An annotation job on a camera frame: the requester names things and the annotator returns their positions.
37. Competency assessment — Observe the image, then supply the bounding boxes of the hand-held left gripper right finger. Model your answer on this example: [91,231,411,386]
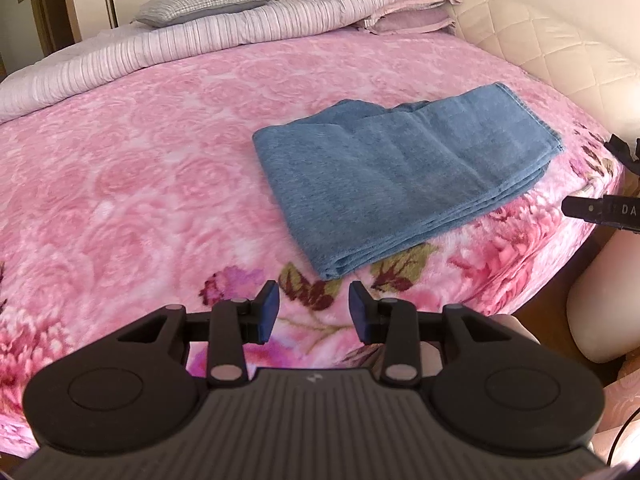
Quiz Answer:
[348,280,532,387]

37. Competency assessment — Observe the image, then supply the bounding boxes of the wooden door frame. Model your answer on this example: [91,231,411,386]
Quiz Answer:
[27,0,83,58]

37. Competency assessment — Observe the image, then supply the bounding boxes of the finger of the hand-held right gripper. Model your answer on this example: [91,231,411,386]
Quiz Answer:
[561,195,604,222]
[603,133,640,172]

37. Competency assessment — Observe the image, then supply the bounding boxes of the pink pillow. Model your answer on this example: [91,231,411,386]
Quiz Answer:
[367,0,464,17]
[356,7,459,37]

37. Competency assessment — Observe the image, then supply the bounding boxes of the grey checked pillow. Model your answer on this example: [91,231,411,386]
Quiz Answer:
[135,0,281,29]

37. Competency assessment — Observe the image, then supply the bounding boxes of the striped pale pink quilt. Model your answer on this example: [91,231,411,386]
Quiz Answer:
[0,0,466,124]

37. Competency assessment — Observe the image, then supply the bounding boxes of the blue denim jeans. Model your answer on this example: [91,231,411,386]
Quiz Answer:
[251,81,566,282]

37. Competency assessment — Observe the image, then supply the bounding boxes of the white plastic bucket with lid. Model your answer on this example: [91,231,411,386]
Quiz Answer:
[567,234,640,364]

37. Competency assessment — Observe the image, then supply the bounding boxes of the pink floral blanket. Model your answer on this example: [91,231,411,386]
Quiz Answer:
[0,30,626,461]

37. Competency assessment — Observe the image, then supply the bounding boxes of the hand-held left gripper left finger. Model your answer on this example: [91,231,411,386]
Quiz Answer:
[117,280,280,389]

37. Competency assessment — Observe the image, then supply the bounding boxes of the black cable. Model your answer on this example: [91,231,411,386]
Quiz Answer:
[606,399,640,467]

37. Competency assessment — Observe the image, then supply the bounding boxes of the cream quilted headboard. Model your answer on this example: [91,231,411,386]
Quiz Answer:
[444,0,640,147]

